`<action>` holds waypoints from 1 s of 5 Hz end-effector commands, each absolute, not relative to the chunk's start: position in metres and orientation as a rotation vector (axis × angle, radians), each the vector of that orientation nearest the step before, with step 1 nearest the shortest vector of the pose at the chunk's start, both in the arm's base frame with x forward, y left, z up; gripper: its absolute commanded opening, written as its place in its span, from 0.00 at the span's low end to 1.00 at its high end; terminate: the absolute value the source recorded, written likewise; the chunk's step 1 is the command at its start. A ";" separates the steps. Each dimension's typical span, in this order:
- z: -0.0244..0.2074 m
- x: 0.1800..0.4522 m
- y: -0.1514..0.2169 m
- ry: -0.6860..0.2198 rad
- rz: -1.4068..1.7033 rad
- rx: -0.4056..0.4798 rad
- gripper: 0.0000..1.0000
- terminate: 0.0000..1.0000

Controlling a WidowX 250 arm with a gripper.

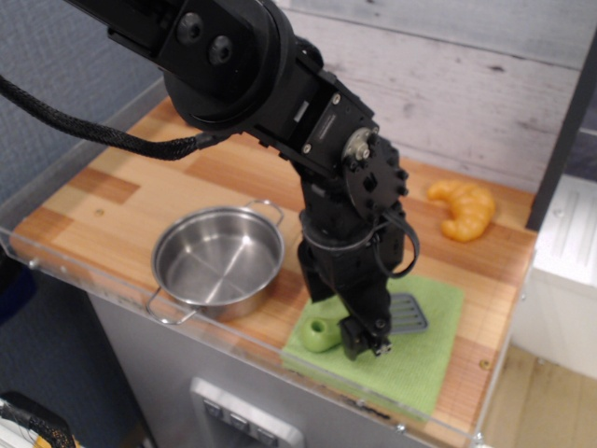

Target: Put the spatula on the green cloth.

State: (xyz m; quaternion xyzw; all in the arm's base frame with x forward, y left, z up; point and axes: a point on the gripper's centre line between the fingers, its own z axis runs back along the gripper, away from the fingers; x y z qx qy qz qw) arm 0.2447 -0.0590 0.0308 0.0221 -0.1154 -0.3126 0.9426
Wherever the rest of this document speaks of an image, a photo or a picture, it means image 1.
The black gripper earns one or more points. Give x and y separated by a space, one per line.
355 268

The clear acrylic guard rail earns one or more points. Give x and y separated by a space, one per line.
93 218

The green knitted cloth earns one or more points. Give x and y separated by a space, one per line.
411 374

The white side cabinet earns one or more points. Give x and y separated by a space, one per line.
556 318

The dark right vertical post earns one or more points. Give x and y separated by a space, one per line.
567 135

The grey toy fridge cabinet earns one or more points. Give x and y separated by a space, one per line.
160 363

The orange plastic croissant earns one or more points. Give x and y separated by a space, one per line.
471 206

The silver dispenser button panel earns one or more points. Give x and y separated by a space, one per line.
263 427

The stainless steel pot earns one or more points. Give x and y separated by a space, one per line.
217 262

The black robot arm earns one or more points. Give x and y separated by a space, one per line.
237 67

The green handled grey spatula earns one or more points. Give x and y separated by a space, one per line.
321 329

